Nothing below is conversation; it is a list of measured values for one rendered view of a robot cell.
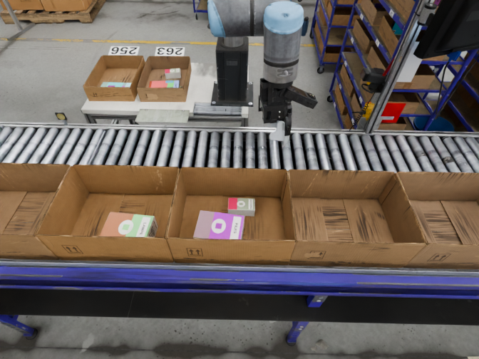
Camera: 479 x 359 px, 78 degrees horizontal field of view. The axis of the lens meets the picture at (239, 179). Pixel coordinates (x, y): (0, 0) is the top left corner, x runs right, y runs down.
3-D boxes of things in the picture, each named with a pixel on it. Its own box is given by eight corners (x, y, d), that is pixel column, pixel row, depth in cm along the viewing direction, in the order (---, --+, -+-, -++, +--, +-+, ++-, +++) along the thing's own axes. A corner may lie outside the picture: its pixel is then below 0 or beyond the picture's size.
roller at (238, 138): (242, 136, 170) (243, 129, 167) (241, 211, 137) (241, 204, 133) (234, 135, 170) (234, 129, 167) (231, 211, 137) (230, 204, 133)
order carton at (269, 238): (282, 196, 120) (288, 168, 107) (289, 266, 101) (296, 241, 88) (185, 194, 120) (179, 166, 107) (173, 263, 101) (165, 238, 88)
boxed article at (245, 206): (228, 204, 116) (228, 197, 113) (254, 205, 116) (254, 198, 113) (228, 216, 113) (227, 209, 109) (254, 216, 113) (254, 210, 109)
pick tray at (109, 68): (147, 69, 207) (143, 55, 199) (135, 101, 182) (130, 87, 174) (106, 68, 207) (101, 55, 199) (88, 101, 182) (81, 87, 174)
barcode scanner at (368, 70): (353, 83, 154) (363, 65, 146) (376, 87, 155) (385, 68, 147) (357, 90, 150) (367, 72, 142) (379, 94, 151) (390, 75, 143)
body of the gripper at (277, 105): (258, 112, 90) (258, 74, 81) (285, 109, 90) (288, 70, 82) (264, 126, 84) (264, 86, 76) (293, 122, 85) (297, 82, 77)
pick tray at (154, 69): (192, 70, 207) (190, 55, 199) (186, 102, 182) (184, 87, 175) (151, 69, 207) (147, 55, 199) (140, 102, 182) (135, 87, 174)
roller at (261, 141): (265, 136, 170) (266, 129, 167) (269, 211, 137) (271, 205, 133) (256, 136, 170) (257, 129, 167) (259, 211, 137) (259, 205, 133)
